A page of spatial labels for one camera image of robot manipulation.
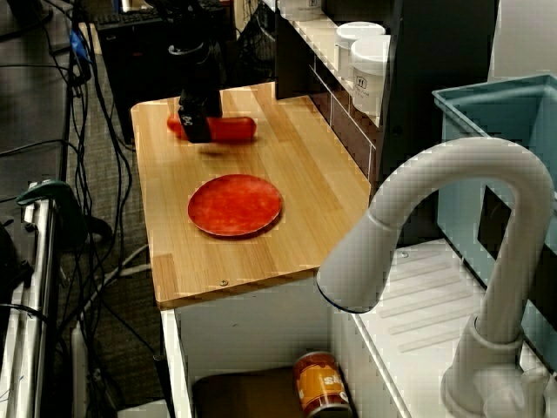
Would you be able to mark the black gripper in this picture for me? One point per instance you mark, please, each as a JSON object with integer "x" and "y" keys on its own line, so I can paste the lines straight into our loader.
{"x": 204, "y": 74}

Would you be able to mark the red toy sausage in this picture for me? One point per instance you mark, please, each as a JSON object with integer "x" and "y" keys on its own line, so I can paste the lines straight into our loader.
{"x": 235, "y": 128}

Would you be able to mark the red round plate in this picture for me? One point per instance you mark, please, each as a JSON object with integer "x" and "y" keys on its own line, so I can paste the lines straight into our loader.
{"x": 235, "y": 204}

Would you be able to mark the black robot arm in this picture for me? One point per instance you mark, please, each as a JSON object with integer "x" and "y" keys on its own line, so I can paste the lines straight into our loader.
{"x": 174, "y": 17}

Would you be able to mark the black computer tower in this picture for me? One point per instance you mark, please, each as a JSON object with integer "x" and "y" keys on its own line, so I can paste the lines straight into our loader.
{"x": 130, "y": 78}

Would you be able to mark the narrow black upright panel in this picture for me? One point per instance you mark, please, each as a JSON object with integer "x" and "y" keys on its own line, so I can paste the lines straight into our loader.
{"x": 291, "y": 61}

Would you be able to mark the black keyboard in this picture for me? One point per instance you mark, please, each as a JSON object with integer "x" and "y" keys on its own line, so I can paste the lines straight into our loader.
{"x": 126, "y": 19}

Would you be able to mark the white kitchen shelf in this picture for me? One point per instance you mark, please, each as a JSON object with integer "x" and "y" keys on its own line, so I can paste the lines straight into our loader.
{"x": 322, "y": 43}

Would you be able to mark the dark tile backsplash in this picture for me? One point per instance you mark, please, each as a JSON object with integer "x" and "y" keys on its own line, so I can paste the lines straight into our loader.
{"x": 348, "y": 135}

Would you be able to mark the white labelled container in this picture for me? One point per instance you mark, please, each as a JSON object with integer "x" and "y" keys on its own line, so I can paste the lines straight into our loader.
{"x": 300, "y": 8}

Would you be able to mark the green bar clamp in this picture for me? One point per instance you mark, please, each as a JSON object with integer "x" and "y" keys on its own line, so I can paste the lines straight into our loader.
{"x": 48, "y": 191}

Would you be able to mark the white jar with logo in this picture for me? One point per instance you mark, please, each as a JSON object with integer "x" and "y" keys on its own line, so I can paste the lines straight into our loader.
{"x": 370, "y": 78}

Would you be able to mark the plain white jar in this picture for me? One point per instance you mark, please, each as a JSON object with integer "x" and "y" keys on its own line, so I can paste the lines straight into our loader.
{"x": 352, "y": 35}

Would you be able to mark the black bag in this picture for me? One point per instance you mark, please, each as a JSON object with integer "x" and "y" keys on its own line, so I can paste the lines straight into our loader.
{"x": 11, "y": 261}

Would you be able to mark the wide black upright panel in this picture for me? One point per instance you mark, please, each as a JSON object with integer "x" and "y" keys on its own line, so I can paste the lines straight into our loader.
{"x": 435, "y": 87}

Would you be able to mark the teal plastic bin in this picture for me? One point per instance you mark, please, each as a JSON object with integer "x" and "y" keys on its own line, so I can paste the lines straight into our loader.
{"x": 478, "y": 130}

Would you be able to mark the orange soup can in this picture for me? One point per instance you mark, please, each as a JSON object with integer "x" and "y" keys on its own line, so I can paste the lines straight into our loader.
{"x": 320, "y": 383}

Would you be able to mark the white toy sink unit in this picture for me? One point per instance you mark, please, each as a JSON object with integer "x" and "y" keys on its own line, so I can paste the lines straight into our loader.
{"x": 426, "y": 296}

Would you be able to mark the silver aluminium frame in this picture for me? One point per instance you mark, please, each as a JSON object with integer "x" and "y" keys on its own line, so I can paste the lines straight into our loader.
{"x": 41, "y": 283}

